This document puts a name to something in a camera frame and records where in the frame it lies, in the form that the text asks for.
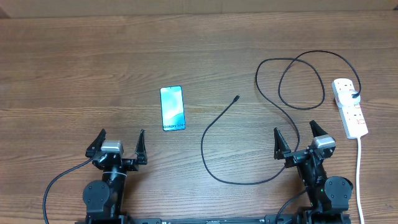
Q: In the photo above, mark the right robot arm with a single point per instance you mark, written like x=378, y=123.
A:
x=329, y=196

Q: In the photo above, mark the blue Samsung Galaxy phone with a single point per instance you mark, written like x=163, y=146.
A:
x=173, y=115

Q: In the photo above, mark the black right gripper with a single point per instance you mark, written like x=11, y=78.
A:
x=282, y=151

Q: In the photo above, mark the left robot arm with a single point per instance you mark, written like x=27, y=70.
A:
x=104, y=198

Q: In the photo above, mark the white power strip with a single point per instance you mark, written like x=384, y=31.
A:
x=352, y=117

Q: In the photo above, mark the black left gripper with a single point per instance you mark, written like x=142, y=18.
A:
x=132, y=165

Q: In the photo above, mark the white charger plug adapter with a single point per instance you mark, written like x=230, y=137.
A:
x=347, y=98

